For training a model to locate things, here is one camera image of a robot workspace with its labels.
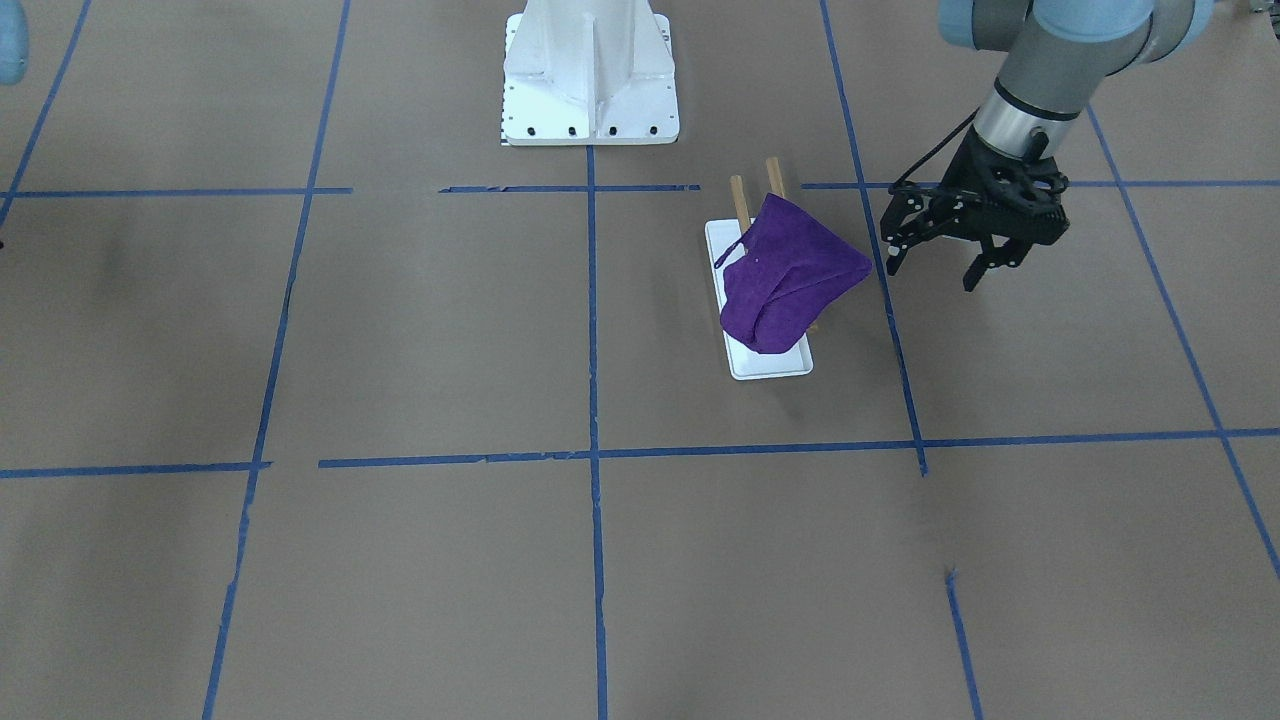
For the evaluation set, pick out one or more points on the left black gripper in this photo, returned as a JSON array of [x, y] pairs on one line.
[[968, 166]]

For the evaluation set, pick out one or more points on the purple towel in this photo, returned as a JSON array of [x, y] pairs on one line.
[[781, 274]]

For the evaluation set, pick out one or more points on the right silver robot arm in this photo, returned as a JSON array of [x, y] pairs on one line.
[[14, 42]]

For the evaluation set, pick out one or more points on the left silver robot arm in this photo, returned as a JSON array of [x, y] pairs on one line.
[[1056, 55]]

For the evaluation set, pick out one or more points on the far wooden rack bar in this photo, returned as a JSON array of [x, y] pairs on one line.
[[775, 177]]

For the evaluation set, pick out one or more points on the wooden rack bar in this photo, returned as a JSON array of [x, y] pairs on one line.
[[740, 204], [775, 177]]

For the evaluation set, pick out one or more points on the near wooden rack bar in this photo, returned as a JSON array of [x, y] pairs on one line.
[[740, 204]]

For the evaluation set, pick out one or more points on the white rack base tray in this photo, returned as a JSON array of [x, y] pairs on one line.
[[721, 236]]

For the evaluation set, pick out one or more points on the white pedestal column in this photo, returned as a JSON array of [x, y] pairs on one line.
[[589, 73]]

